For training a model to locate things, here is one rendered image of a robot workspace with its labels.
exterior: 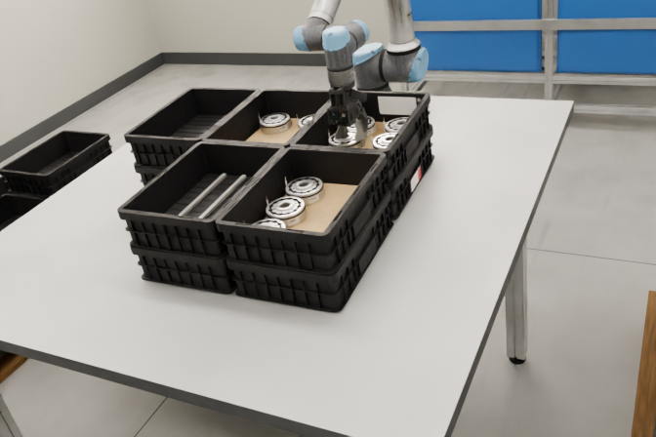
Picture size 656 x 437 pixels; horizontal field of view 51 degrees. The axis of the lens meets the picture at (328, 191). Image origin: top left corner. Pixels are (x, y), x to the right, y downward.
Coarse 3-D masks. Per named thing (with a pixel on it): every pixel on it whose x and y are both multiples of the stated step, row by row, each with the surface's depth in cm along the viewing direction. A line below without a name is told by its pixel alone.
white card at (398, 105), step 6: (384, 102) 219; (390, 102) 218; (396, 102) 217; (402, 102) 216; (408, 102) 216; (414, 102) 215; (384, 108) 220; (390, 108) 219; (396, 108) 218; (402, 108) 217; (408, 108) 217; (414, 108) 216; (396, 114) 219; (402, 114) 219; (408, 114) 218
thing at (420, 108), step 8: (328, 104) 216; (424, 104) 207; (320, 112) 212; (416, 112) 201; (408, 120) 198; (416, 120) 201; (400, 128) 193; (408, 128) 195; (304, 136) 200; (400, 136) 190; (296, 144) 194; (304, 144) 193; (392, 144) 185; (384, 152) 183; (392, 152) 185
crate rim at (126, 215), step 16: (208, 144) 204; (224, 144) 202; (240, 144) 200; (256, 144) 198; (176, 160) 197; (272, 160) 188; (160, 176) 190; (256, 176) 181; (240, 192) 175; (224, 208) 169; (176, 224) 169; (192, 224) 167; (208, 224) 165
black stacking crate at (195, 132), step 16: (192, 96) 249; (208, 96) 247; (224, 96) 244; (240, 96) 241; (176, 112) 241; (192, 112) 250; (208, 112) 251; (224, 112) 248; (144, 128) 227; (160, 128) 235; (176, 128) 242; (192, 128) 242; (208, 128) 241; (144, 144) 219; (144, 160) 223; (160, 160) 220
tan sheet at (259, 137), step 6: (294, 120) 235; (294, 126) 231; (258, 132) 231; (282, 132) 228; (288, 132) 227; (294, 132) 226; (252, 138) 228; (258, 138) 227; (264, 138) 226; (270, 138) 225; (276, 138) 225; (282, 138) 224; (288, 138) 223
